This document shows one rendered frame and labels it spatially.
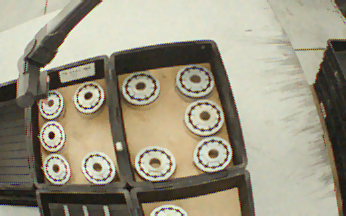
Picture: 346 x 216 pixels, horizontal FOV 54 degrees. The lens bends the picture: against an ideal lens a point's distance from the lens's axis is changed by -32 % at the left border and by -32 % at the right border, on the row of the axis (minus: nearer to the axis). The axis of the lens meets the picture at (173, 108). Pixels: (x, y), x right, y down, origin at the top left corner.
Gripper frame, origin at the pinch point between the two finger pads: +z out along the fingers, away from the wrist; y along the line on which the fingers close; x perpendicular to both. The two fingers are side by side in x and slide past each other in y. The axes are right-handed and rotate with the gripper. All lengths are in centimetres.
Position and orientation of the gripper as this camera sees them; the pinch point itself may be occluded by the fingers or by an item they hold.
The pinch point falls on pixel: (37, 103)
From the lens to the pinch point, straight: 108.5
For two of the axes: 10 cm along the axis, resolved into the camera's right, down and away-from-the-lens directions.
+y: 9.8, -1.2, 1.3
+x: -1.6, -8.6, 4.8
